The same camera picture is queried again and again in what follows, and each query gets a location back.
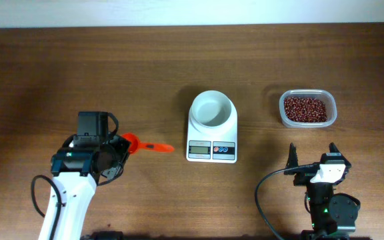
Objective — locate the orange measuring scoop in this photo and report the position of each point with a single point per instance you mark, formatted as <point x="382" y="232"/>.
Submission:
<point x="137" y="145"/>

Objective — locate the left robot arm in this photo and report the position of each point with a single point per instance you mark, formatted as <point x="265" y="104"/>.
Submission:
<point x="73" y="185"/>

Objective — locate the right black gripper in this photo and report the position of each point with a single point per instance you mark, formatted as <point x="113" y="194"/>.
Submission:
<point x="302" y="178"/>

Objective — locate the clear plastic food container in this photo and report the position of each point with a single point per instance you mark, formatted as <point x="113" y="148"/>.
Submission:
<point x="322" y="95"/>

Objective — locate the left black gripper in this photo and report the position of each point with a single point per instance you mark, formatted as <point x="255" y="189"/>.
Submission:
<point x="122" y="146"/>

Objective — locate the red adzuki beans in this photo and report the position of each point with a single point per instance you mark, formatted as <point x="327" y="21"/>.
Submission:
<point x="305" y="110"/>

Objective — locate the white round bowl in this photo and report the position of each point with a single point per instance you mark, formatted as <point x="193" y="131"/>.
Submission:
<point x="211" y="108"/>

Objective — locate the white digital kitchen scale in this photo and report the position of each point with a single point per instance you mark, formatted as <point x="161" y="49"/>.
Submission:
<point x="212" y="144"/>

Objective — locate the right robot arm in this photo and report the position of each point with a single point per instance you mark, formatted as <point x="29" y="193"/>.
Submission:
<point x="333" y="215"/>

